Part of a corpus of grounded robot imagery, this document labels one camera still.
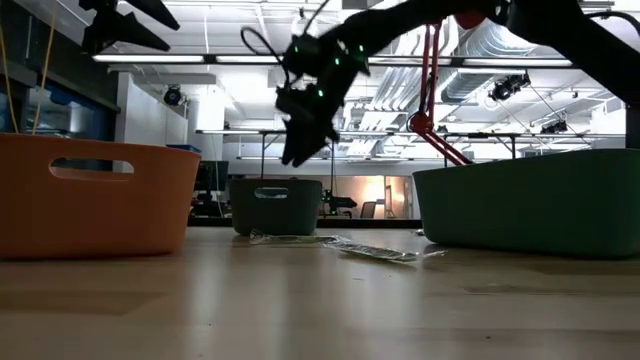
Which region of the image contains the clear plastic packet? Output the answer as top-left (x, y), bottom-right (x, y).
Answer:
top-left (320, 236), bottom-right (447, 265)

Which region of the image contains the red desk lamp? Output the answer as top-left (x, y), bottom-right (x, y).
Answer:
top-left (407, 8), bottom-right (487, 168)

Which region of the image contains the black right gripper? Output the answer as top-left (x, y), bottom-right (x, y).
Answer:
top-left (274, 30), bottom-right (372, 169)

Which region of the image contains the black monitor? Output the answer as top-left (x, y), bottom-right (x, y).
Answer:
top-left (194, 159), bottom-right (230, 194)

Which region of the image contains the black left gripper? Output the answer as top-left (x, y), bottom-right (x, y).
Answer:
top-left (78, 0), bottom-right (181, 55)

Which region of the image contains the teal plastic bin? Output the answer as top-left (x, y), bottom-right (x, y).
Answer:
top-left (412, 147), bottom-right (640, 260)

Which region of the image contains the long ceiling light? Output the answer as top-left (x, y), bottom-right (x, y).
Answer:
top-left (92, 53), bottom-right (207, 65)
top-left (368, 56), bottom-right (574, 68)
top-left (214, 54), bottom-right (285, 65)

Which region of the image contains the silver ceiling duct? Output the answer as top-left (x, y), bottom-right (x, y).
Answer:
top-left (439, 19), bottom-right (544, 104)

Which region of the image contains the yellow cable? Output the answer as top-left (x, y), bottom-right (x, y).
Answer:
top-left (31, 0), bottom-right (60, 136)
top-left (0, 22), bottom-right (19, 135)

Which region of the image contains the blue plastic bin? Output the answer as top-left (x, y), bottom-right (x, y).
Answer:
top-left (228, 177), bottom-right (324, 238)

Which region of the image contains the black ceiling camera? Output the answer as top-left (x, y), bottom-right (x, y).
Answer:
top-left (488, 73), bottom-right (532, 103)
top-left (163, 85), bottom-right (184, 108)
top-left (539, 119), bottom-right (569, 136)

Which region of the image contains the orange plastic bin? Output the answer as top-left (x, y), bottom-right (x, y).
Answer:
top-left (0, 131), bottom-right (203, 261)

